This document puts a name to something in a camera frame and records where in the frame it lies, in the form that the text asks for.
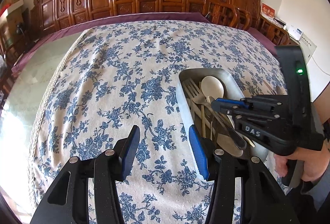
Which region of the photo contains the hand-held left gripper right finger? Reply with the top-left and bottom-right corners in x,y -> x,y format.
189,125 -> 301,224

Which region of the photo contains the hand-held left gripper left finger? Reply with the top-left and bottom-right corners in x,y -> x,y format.
30,125 -> 141,224

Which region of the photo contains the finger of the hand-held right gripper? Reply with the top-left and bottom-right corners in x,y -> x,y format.
215,96 -> 284,109
211,101 -> 282,120

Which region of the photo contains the white ceramic soup spoon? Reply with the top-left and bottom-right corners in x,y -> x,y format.
201,76 -> 225,101

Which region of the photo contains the cream chopstick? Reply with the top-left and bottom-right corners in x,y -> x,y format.
242,136 -> 256,148
201,104 -> 206,138

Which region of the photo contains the metal spoon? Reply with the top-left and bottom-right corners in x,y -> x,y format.
207,96 -> 247,150

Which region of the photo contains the white plastic fork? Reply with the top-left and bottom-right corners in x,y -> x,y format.
187,82 -> 207,117

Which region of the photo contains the metal fork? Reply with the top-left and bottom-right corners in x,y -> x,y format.
184,79 -> 207,106

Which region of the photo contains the metal tray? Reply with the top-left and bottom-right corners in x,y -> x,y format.
179,68 -> 270,163

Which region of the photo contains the person's right forearm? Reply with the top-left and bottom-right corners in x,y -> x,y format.
300,121 -> 330,217

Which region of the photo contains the person's right hand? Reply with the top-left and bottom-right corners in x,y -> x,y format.
275,150 -> 324,190

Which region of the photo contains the small purple seat cushion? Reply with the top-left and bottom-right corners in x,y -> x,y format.
246,27 -> 277,50

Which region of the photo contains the white device box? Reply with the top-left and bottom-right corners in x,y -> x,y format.
287,27 -> 302,40

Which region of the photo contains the blue floral tablecloth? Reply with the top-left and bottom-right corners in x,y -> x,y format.
27,20 -> 292,224

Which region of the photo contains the red desk calendar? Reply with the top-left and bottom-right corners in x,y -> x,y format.
261,2 -> 276,20

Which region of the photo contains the long purple seat cushion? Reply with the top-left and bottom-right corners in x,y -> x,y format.
10,12 -> 209,72

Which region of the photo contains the wooden chair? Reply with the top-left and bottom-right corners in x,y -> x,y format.
0,23 -> 18,90

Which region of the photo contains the white cable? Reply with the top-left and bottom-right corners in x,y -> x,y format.
311,56 -> 328,72

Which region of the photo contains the white wall box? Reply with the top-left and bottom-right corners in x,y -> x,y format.
299,33 -> 317,63

